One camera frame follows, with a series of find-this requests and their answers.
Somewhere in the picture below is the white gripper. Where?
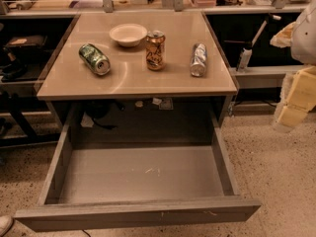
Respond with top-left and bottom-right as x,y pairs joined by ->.
270,0 -> 316,132

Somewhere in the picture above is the green soda can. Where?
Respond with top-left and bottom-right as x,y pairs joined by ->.
78,43 -> 111,76

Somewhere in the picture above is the silver blue soda can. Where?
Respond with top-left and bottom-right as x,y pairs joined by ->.
190,43 -> 207,77

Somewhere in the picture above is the orange soda can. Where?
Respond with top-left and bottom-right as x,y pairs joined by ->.
145,31 -> 166,71

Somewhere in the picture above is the grey cabinet with tan top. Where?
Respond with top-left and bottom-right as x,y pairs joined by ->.
36,11 -> 239,130

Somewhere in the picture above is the grey open drawer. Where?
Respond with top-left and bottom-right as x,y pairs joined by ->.
16,106 -> 261,232

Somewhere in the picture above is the white spray bottle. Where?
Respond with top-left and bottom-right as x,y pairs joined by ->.
236,14 -> 281,71

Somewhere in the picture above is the white bowl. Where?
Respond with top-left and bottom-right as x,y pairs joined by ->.
110,24 -> 147,47

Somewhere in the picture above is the black object on shelf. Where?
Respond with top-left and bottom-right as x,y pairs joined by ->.
6,35 -> 46,48

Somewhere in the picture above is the white shoe tip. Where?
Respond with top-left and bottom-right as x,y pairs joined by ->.
0,215 -> 14,237

